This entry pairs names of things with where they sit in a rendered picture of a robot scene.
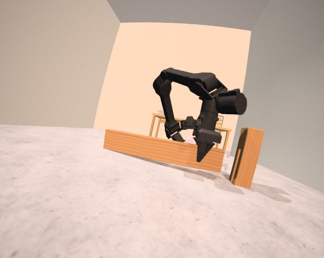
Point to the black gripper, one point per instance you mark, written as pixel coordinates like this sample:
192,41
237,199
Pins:
206,136

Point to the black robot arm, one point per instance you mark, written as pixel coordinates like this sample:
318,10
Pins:
221,101

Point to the wooden post with vertical slot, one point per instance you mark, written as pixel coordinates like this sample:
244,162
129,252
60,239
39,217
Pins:
246,157

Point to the orange wooden plank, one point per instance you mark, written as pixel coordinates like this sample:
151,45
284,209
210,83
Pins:
164,150

